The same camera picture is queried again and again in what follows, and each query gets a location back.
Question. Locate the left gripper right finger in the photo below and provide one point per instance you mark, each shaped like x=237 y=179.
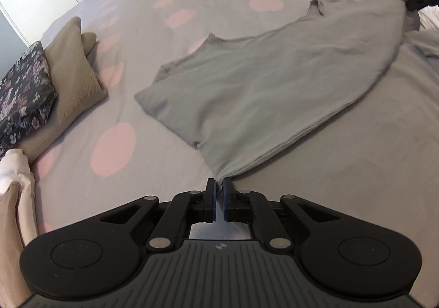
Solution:
x=254 y=210

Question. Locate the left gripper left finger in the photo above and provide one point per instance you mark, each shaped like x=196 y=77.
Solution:
x=177 y=216

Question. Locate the grey blue t-shirt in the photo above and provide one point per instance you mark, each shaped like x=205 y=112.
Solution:
x=242 y=101

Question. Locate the grey pink dotted bedsheet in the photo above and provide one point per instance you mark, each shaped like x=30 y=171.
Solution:
x=378 y=162

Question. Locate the folded beige fleece blanket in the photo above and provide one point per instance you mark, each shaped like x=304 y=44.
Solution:
x=75 y=82

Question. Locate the folded cream tan garment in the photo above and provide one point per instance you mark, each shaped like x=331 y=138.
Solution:
x=18 y=224

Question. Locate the folded floral dark garment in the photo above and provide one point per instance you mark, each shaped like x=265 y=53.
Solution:
x=27 y=96

